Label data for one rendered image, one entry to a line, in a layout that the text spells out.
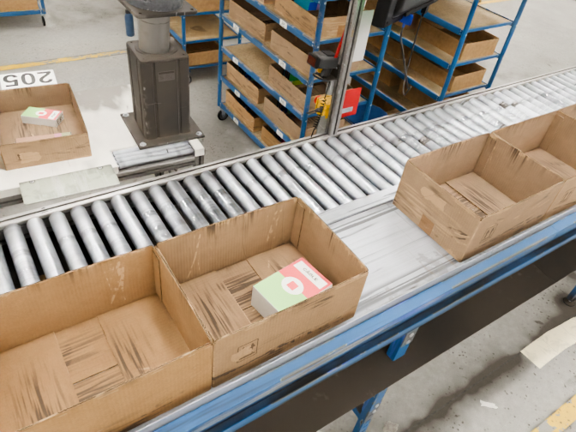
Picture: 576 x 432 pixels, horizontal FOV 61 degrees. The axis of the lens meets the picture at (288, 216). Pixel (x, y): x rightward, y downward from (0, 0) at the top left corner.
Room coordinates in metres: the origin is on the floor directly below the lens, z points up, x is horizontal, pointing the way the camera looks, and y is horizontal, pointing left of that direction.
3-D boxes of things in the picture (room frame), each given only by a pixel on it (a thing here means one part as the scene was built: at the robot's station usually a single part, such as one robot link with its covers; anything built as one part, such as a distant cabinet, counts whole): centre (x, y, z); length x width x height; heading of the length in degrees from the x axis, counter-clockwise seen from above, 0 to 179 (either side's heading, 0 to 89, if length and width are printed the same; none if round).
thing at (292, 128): (2.57, 0.00, 0.39); 0.40 x 0.30 x 0.10; 39
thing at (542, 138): (1.50, -0.87, 0.96); 0.39 x 0.29 x 0.17; 129
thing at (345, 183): (1.52, -0.18, 0.72); 0.52 x 0.05 x 0.05; 39
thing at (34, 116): (1.57, 0.99, 0.77); 0.13 x 0.07 x 0.04; 92
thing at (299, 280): (0.77, -0.04, 0.92); 0.16 x 0.11 x 0.07; 138
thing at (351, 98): (1.89, -0.16, 0.85); 0.16 x 0.01 x 0.13; 129
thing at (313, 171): (1.48, -0.13, 0.72); 0.52 x 0.05 x 0.05; 39
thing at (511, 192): (1.25, -0.56, 0.97); 0.39 x 0.29 x 0.17; 129
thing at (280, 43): (2.56, 0.00, 0.79); 0.40 x 0.30 x 0.10; 40
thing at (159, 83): (1.67, 0.56, 0.91); 0.26 x 0.26 x 0.33; 36
